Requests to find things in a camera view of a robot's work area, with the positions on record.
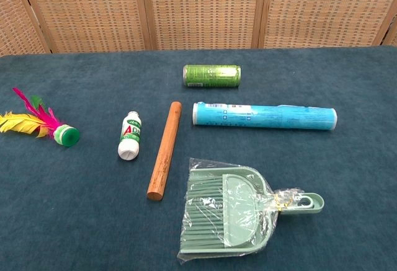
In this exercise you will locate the woven rattan folding screen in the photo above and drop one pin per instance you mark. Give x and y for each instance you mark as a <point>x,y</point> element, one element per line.
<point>201,10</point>

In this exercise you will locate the colourful feather shuttlecock green base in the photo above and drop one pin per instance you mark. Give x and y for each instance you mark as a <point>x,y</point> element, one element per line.
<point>65,135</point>

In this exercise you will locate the small white green bottle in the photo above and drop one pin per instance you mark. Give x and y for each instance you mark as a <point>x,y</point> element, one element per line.
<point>130,139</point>

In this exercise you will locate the green drink can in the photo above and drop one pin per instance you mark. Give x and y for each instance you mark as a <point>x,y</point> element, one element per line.
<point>211,75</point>

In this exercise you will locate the green dustpan brush set bagged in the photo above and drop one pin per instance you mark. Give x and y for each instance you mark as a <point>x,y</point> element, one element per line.
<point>223,212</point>

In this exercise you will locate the dark teal table cloth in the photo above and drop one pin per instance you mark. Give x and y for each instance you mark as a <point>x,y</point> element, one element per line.
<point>77,215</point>

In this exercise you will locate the wooden rolling pin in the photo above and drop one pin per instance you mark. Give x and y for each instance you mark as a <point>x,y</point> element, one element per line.
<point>164,151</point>

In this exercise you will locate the light blue plastic wrap roll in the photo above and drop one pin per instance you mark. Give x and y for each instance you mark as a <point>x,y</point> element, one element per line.
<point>263,117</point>

